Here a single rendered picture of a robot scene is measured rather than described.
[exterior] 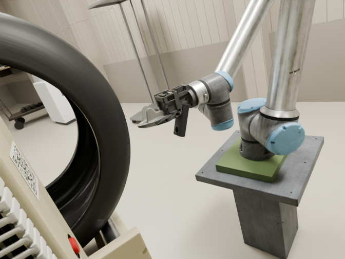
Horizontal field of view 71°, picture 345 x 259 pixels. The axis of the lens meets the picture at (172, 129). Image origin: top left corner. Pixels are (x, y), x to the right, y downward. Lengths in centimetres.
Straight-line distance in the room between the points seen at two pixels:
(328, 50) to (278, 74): 224
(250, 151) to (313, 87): 222
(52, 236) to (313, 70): 315
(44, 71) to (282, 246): 141
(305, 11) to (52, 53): 78
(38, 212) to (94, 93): 26
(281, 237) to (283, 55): 96
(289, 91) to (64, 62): 77
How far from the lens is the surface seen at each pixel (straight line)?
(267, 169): 120
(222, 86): 87
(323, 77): 331
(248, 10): 107
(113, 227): 70
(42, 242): 36
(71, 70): 52
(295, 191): 113
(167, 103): 77
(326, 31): 318
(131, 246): 61
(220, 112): 90
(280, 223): 144
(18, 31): 53
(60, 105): 546
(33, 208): 36
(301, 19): 98
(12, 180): 34
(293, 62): 98
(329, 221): 186
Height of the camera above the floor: 135
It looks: 23 degrees down
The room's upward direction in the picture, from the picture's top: 17 degrees counter-clockwise
